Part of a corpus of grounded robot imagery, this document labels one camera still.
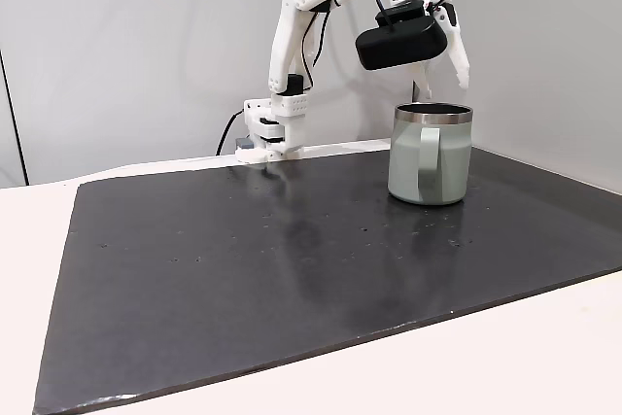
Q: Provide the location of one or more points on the sage green steel mug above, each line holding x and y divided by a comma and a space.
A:
449, 167

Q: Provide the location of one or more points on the blue-grey table clamp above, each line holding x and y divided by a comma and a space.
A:
244, 144

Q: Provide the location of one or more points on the black table mat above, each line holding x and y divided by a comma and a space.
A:
291, 264

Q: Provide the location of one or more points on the black oval camera box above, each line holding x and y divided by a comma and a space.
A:
398, 45

